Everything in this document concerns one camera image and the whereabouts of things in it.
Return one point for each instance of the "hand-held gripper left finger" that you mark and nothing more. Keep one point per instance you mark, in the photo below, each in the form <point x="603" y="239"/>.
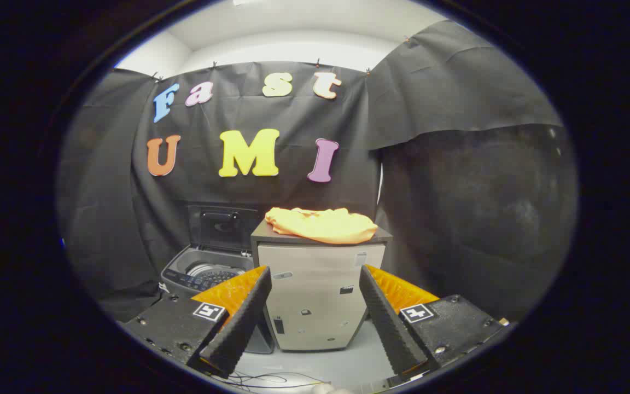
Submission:
<point x="241" y="323"/>

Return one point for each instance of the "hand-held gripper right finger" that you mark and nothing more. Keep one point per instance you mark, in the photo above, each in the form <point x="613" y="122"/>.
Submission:
<point x="389" y="328"/>

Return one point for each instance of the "grey washing machine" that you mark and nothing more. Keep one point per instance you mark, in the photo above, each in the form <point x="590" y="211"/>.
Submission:
<point x="175" y="269"/>

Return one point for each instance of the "orange shirt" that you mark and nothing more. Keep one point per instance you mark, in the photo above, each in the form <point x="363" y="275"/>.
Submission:
<point x="320" y="225"/>

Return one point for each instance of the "beige cabinet with dark top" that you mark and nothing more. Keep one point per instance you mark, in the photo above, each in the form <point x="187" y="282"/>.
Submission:
<point x="315" y="295"/>

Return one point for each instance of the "black backdrop cloth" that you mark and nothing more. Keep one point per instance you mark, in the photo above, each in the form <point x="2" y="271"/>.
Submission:
<point x="484" y="191"/>
<point x="293" y="191"/>

